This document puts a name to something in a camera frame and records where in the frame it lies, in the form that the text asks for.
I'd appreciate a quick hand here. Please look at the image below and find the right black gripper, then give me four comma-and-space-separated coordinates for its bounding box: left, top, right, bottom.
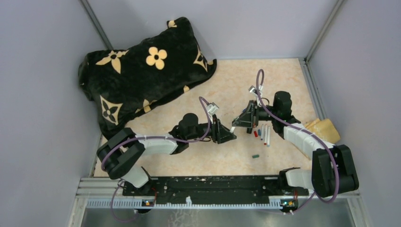
232, 100, 279, 128

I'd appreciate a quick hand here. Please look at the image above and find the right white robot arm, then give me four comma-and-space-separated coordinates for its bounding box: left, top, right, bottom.
232, 91, 359, 198

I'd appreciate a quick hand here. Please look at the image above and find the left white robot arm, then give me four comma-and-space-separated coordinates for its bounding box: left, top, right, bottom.
96, 113, 237, 195

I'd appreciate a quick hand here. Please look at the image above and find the white light-blue pen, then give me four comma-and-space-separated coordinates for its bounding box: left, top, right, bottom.
266, 126, 270, 147

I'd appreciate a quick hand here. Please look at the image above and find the black floral plush blanket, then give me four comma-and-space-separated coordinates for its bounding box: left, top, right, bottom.
78, 17, 217, 139

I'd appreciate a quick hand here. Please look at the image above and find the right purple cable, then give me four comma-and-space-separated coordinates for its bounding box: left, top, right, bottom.
256, 69, 340, 204

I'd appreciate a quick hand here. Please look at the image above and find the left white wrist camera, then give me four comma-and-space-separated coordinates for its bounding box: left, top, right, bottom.
206, 102, 219, 116

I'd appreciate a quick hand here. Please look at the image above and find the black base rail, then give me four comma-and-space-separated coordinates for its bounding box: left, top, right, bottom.
122, 175, 309, 205

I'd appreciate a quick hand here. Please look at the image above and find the grey cable duct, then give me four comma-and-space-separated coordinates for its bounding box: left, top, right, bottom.
86, 198, 282, 210

